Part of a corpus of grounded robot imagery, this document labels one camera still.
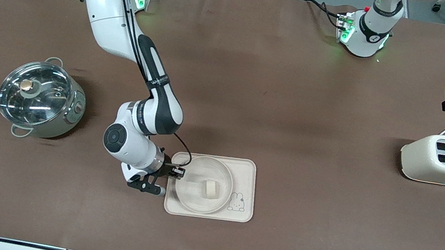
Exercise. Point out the glass pot lid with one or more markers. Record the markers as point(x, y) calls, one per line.
point(38, 106)

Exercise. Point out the white steamed bun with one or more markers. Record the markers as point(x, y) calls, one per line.
point(211, 189)

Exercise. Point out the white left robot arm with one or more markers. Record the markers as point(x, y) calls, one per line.
point(371, 36)

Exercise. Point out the cream tray with bear drawing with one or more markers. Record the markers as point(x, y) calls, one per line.
point(247, 180)

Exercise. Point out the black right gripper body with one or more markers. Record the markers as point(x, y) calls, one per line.
point(168, 170)

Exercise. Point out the stainless steel pot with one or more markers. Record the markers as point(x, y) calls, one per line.
point(67, 120)

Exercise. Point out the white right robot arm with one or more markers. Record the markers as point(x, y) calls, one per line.
point(110, 9)

